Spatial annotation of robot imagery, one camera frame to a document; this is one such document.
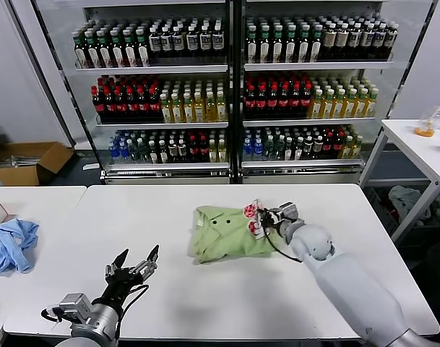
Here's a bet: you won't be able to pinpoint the glass flask orange liquid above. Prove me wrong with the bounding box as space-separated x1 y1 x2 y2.
413 108 437 137

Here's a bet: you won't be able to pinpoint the dark bottle beige label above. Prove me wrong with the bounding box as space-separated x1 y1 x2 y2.
334 21 349 60
322 22 336 61

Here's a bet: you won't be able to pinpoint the yellow juice bottle white cap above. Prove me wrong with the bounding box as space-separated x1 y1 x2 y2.
204 90 217 123
181 92 195 124
159 93 173 124
215 90 228 122
193 91 206 123
171 93 184 124

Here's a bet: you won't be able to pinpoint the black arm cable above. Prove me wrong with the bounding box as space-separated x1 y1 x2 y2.
263 226 304 264
40 283 151 325

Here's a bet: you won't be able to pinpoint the yellow tea bottle green label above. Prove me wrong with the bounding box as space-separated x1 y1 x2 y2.
355 87 368 119
332 88 347 119
344 87 358 119
366 87 379 119
320 88 335 120
308 89 324 120

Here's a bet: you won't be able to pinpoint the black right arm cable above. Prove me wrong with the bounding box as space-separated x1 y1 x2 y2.
263 226 304 264

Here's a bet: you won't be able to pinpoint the glass door beverage cabinet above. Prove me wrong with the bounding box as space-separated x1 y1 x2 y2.
236 0 439 185
8 0 238 186

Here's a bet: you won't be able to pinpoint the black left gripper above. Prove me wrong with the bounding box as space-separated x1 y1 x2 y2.
103 244 160 308

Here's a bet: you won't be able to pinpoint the light green polo shirt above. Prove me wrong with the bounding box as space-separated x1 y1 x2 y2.
188 197 293 265

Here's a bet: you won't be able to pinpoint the dark bottle blue white label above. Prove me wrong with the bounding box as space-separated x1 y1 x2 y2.
185 25 199 57
147 27 162 59
171 26 186 58
384 23 399 61
160 26 173 58
347 22 362 59
372 22 387 59
198 25 212 57
360 22 374 59
211 24 224 57

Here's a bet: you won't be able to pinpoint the grey cloth pile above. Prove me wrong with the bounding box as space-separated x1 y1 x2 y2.
387 186 432 227

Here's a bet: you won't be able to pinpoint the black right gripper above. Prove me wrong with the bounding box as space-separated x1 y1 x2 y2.
254 206 288 234

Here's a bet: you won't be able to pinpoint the white side table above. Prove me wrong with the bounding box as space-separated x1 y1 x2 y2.
358 119 440 247

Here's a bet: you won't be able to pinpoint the dark tea bottle green cap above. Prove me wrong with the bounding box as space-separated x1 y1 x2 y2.
271 25 285 64
284 25 298 64
84 30 100 69
136 28 150 67
110 29 125 68
72 31 87 69
258 25 272 64
297 25 311 64
97 30 112 69
245 25 259 64
123 28 138 68
309 25 324 63

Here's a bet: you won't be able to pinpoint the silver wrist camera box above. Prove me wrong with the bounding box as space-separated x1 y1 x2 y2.
59 293 93 322
277 201 301 222

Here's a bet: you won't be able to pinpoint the silver metal bars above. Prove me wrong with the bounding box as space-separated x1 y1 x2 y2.
8 154 38 168

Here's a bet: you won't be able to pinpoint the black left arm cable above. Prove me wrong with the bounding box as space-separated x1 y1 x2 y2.
40 283 151 325

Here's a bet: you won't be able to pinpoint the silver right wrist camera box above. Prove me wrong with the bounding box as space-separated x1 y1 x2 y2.
277 201 301 222

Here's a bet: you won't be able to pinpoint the crumpled light blue shirt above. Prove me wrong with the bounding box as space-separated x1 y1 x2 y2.
0 218 40 276

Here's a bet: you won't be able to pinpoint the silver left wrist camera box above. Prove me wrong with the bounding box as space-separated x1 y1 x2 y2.
59 293 93 322

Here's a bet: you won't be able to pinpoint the open cardboard box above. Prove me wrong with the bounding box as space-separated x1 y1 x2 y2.
0 142 75 187

